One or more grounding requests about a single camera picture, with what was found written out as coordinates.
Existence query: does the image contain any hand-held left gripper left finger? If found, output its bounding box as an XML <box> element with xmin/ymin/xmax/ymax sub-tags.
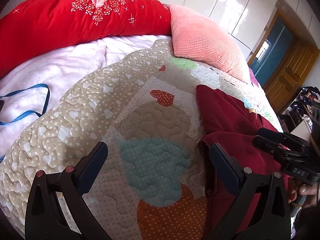
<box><xmin>24</xmin><ymin>141</ymin><xmax>113</xmax><ymax>240</ymax></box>

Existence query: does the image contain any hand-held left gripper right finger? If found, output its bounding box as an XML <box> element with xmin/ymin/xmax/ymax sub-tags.
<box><xmin>209</xmin><ymin>143</ymin><xmax>292</xmax><ymax>240</ymax></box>

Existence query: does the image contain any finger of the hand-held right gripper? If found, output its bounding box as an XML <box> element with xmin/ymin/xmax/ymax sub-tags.
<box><xmin>253</xmin><ymin>135</ymin><xmax>295</xmax><ymax>157</ymax></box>
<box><xmin>258</xmin><ymin>127</ymin><xmax>311</xmax><ymax>148</ymax></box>

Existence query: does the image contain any maroon knit garment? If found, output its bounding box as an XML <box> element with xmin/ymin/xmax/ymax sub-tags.
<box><xmin>196</xmin><ymin>84</ymin><xmax>299</xmax><ymax>240</ymax></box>

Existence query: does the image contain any shelf with clothes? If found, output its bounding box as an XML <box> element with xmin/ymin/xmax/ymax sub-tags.
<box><xmin>279</xmin><ymin>100</ymin><xmax>313</xmax><ymax>133</ymax></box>

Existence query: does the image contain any pile of clothes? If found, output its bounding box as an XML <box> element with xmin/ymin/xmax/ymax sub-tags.
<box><xmin>298</xmin><ymin>86</ymin><xmax>320</xmax><ymax>107</ymax></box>

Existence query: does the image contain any person's right hand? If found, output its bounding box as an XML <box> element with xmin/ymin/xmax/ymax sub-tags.
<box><xmin>287</xmin><ymin>177</ymin><xmax>320</xmax><ymax>208</ymax></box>

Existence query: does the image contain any white cabinet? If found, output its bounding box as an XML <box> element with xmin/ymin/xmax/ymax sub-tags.
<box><xmin>290</xmin><ymin>119</ymin><xmax>313</xmax><ymax>140</ymax></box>

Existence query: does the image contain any heart pattern quilted bedspread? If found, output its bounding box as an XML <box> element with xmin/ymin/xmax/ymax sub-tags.
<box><xmin>0</xmin><ymin>39</ymin><xmax>284</xmax><ymax>240</ymax></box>

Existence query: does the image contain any wooden door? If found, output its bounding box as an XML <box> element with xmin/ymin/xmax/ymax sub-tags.
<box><xmin>262</xmin><ymin>39</ymin><xmax>318</xmax><ymax>114</ymax></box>

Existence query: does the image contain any purple towel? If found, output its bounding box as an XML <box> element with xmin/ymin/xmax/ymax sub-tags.
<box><xmin>249</xmin><ymin>67</ymin><xmax>262</xmax><ymax>88</ymax></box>

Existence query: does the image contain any white fleece blanket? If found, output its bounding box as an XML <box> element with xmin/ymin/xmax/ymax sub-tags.
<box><xmin>0</xmin><ymin>35</ymin><xmax>173</xmax><ymax>160</ymax></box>

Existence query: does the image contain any red floral quilt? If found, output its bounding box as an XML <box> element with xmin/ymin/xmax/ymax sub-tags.
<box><xmin>0</xmin><ymin>0</ymin><xmax>173</xmax><ymax>78</ymax></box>

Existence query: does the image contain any glossy white wardrobe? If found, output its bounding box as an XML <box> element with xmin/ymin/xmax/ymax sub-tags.
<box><xmin>136</xmin><ymin>0</ymin><xmax>279</xmax><ymax>52</ymax></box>

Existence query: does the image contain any blue strap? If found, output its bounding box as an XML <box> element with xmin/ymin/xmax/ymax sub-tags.
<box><xmin>0</xmin><ymin>84</ymin><xmax>50</xmax><ymax>127</ymax></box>

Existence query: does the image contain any wooden door frame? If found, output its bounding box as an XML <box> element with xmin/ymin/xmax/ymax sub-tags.
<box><xmin>246</xmin><ymin>7</ymin><xmax>318</xmax><ymax>90</ymax></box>

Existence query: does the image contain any pink corduroy pillow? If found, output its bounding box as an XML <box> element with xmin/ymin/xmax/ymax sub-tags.
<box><xmin>168</xmin><ymin>4</ymin><xmax>250</xmax><ymax>83</ymax></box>

